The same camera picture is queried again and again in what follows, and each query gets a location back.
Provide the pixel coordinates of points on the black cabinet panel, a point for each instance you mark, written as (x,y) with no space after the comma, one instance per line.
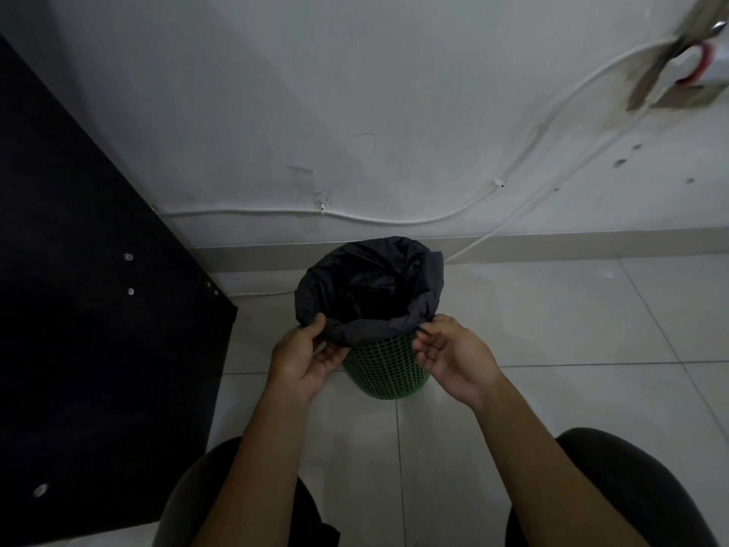
(91,301)

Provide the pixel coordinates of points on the person's right thumb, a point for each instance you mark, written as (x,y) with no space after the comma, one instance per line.
(441,327)

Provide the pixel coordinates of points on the person's leg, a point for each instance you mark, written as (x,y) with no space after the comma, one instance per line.
(626,489)
(196,501)

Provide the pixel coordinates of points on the person's right forearm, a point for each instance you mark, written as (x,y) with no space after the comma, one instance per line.
(547,472)

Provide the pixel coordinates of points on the black trash bag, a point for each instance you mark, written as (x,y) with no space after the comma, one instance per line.
(370,290)

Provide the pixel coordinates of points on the person's right leg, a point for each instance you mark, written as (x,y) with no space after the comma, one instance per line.
(626,489)

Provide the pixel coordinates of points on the person's left leg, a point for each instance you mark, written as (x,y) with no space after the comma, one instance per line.
(196,501)

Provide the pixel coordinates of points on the wall socket box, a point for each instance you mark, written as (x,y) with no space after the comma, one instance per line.
(680,56)

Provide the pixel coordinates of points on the person's left hand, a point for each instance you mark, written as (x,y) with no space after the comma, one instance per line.
(297,359)

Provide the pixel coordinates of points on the person's left thumb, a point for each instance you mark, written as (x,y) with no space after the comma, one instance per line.
(316,330)

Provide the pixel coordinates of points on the person's left forearm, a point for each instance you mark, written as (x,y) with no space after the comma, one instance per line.
(253,467)

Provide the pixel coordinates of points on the green mesh waste basket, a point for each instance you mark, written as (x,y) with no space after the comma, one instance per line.
(387,367)

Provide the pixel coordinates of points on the person's right hand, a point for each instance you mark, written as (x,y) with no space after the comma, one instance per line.
(460,359)

